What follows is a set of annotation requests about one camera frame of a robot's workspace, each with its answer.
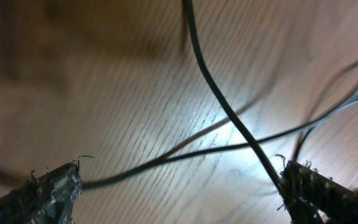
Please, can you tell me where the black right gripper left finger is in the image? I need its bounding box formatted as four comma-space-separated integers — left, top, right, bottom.
0, 161, 82, 224

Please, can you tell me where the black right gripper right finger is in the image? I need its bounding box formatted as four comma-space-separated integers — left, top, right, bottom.
282, 161, 358, 223

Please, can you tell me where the black USB cable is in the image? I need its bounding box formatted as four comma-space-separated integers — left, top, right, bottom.
0, 0, 358, 192

